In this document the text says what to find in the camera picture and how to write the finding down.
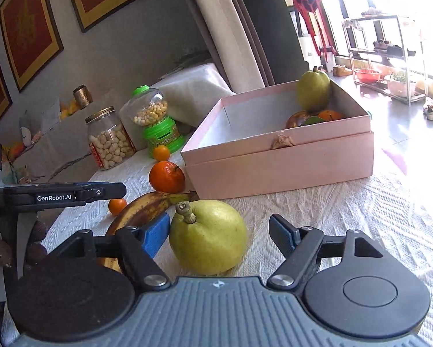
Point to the green pear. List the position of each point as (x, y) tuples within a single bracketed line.
[(208, 237), (313, 90)]

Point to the metal shoe rack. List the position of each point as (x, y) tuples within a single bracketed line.
[(389, 43)]

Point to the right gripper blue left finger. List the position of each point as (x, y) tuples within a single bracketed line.
[(138, 247)]

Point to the grey sofa cover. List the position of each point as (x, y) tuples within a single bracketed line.
[(63, 153)]

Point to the ripe brown banana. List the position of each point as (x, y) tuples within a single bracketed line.
[(297, 119)]

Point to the glass jar of peanuts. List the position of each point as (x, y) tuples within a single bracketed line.
[(109, 142)]

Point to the pink cardboard box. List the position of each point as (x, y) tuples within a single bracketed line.
[(242, 148)]

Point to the white planter with greens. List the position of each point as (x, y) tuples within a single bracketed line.
[(398, 85)]

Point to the operator hand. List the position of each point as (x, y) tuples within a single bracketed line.
[(35, 251)]

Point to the framed red gold picture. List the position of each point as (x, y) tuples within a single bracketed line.
[(30, 37)]

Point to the red folding chair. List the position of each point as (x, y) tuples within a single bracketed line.
[(316, 21)]

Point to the large mandarin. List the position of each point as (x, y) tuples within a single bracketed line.
[(167, 177)]

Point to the bronze metal cup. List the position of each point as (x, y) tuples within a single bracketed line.
[(82, 96)]

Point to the small orange kumquat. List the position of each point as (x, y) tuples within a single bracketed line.
[(161, 153)]

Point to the white blanket covered cushion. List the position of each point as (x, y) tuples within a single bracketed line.
[(191, 94)]

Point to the mandarin with green leaf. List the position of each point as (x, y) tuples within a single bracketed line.
[(323, 116)]

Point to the green candy dispenser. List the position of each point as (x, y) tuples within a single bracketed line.
[(149, 109)]

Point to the ripe banana with sticker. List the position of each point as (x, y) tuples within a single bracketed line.
[(148, 207)]

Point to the white textured tablecloth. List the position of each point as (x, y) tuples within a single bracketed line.
[(386, 206)]

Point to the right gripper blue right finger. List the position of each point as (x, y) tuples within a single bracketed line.
[(300, 248)]

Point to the red plastic basket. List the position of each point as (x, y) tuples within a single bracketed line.
[(367, 75)]

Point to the orange mandarin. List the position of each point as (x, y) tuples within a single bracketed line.
[(116, 206)]

